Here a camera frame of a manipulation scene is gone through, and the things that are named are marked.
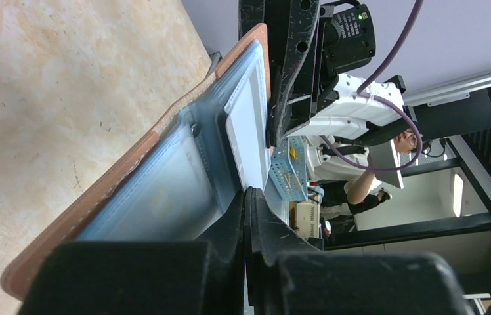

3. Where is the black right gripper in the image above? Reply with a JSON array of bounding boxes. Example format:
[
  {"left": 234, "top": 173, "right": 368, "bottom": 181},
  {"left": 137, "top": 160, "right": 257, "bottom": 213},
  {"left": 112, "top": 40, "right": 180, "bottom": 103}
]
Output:
[{"left": 238, "top": 1, "right": 376, "bottom": 146}]

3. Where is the brown leather card holder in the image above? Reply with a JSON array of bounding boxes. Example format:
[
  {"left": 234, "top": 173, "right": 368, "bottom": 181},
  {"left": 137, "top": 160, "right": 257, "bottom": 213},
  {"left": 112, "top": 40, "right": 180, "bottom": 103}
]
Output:
[{"left": 0, "top": 23, "right": 270, "bottom": 301}]

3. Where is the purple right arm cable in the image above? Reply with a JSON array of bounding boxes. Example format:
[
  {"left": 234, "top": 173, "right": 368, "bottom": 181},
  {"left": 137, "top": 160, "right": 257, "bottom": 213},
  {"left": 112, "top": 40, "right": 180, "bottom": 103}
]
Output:
[{"left": 318, "top": 0, "right": 425, "bottom": 173}]

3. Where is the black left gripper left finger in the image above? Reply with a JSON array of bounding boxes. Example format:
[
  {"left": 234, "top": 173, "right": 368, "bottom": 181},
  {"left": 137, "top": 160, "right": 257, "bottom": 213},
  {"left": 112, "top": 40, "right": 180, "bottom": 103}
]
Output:
[{"left": 19, "top": 192, "right": 245, "bottom": 314}]

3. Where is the grey credit card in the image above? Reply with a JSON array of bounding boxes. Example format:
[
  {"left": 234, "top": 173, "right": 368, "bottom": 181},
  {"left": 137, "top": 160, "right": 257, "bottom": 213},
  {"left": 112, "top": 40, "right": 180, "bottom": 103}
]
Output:
[{"left": 224, "top": 66, "right": 270, "bottom": 190}]

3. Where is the person in background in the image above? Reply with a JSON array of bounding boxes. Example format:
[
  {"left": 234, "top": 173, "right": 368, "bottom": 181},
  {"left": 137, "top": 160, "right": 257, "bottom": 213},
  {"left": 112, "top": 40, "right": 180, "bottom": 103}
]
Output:
[{"left": 306, "top": 130, "right": 420, "bottom": 219}]

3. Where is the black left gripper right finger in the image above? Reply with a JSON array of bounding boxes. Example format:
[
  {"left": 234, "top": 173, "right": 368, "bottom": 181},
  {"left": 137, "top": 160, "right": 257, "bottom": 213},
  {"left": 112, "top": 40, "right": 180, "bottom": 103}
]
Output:
[{"left": 244, "top": 187, "right": 472, "bottom": 314}]

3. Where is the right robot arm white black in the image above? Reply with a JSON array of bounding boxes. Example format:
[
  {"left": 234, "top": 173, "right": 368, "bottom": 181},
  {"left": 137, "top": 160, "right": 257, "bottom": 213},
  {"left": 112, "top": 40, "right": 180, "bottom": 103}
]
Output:
[{"left": 238, "top": 1, "right": 406, "bottom": 146}]

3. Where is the blue plastic basket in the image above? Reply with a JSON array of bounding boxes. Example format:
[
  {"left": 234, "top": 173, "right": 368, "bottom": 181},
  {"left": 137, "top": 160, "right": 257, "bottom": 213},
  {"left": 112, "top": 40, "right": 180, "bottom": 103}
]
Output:
[{"left": 269, "top": 136, "right": 308, "bottom": 202}]

